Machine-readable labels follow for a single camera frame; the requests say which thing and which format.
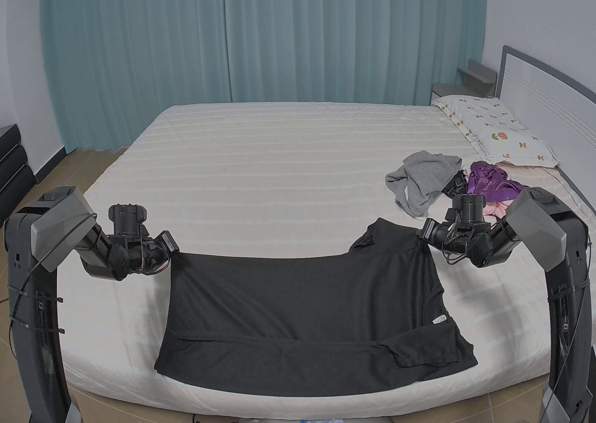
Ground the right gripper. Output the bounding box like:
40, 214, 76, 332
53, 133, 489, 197
417, 218, 455, 252

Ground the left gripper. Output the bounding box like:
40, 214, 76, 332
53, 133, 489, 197
144, 230, 180, 273

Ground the black T-shirt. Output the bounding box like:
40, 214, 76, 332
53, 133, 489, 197
154, 217, 479, 398

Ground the bed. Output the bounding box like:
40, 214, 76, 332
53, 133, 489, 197
61, 45, 596, 415

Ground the black shiny garment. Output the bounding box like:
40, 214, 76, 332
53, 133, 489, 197
442, 171, 468, 200

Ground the grey garment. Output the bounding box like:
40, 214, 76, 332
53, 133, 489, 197
386, 150, 464, 218

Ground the purple garment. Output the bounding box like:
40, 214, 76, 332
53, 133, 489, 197
467, 161, 529, 204

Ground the white printed pillow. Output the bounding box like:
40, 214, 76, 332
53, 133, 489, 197
431, 95, 559, 166

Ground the grey bedside table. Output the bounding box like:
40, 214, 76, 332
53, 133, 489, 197
431, 60, 498, 98

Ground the black chest of drawers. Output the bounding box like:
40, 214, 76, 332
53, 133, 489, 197
0, 124, 37, 207

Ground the blue-green curtain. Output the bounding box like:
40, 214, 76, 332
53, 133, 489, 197
223, 0, 487, 107
39, 0, 233, 152

